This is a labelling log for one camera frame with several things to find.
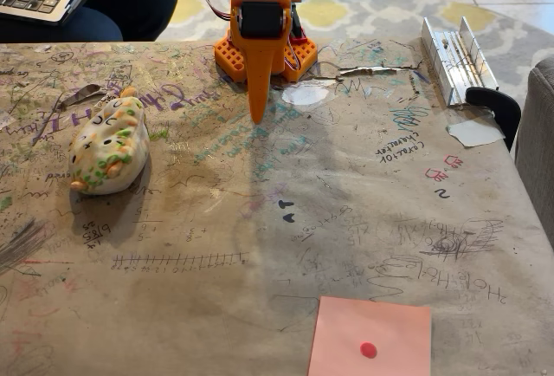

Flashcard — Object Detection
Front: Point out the white tape patch, oval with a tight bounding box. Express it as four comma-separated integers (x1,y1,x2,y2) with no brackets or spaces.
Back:
280,82,338,107

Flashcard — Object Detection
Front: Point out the grey yellow patterned rug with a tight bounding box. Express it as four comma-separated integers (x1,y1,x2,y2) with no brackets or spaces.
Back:
158,0,554,104

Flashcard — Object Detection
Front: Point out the person in blue clothing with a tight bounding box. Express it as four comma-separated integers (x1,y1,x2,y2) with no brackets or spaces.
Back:
0,0,180,44

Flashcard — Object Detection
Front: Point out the brown scribbled paper table cover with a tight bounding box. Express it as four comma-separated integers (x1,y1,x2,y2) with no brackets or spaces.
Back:
0,39,554,376

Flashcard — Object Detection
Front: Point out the grey torn paper scrap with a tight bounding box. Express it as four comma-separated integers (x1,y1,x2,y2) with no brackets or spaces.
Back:
55,83,103,112

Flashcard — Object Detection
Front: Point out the white tape patch, angular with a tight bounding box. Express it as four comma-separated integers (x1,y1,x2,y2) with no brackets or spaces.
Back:
447,117,506,148

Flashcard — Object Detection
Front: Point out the pink sticky note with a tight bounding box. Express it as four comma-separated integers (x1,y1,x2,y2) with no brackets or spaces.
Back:
306,295,433,376

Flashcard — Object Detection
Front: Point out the aluminium rail profile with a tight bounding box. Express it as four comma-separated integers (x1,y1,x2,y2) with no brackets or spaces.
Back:
421,16,500,108

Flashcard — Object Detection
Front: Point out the black curved bracket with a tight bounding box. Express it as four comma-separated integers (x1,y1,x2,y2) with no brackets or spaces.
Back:
465,86,523,152

